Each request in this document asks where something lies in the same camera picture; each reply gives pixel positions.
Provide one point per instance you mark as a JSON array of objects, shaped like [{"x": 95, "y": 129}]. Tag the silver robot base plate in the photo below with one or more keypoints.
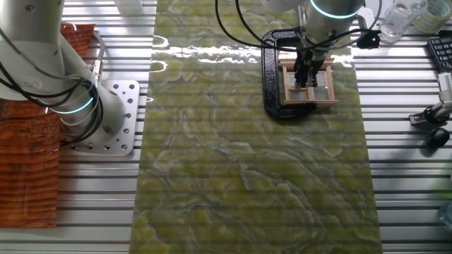
[{"x": 120, "y": 106}]

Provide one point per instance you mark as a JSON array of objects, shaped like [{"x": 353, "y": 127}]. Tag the green marble pattern mat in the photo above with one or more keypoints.
[{"x": 229, "y": 158}]

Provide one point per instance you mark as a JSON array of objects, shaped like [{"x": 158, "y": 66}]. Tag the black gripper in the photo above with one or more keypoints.
[{"x": 310, "y": 58}]

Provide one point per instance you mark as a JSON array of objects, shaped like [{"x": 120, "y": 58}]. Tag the black computer mouse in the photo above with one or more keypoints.
[{"x": 438, "y": 137}]

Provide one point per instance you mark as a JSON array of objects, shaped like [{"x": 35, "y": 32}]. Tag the miniature wooden sliding window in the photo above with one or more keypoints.
[{"x": 310, "y": 93}]

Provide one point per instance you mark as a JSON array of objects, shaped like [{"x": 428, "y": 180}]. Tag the black keyboard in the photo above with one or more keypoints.
[{"x": 441, "y": 53}]

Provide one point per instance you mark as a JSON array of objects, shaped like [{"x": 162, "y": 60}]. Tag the clear glass cup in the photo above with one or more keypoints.
[{"x": 395, "y": 21}]

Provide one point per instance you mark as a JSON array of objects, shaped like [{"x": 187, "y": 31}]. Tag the black C-clamp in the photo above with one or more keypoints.
[{"x": 270, "y": 81}]

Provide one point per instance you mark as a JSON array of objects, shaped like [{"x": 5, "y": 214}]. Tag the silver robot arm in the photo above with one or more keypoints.
[{"x": 31, "y": 53}]

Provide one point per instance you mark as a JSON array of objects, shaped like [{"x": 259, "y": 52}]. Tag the silver depth camera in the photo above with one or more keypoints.
[{"x": 445, "y": 88}]

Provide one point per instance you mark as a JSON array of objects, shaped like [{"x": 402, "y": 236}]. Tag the roll of clear tape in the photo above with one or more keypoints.
[{"x": 434, "y": 16}]

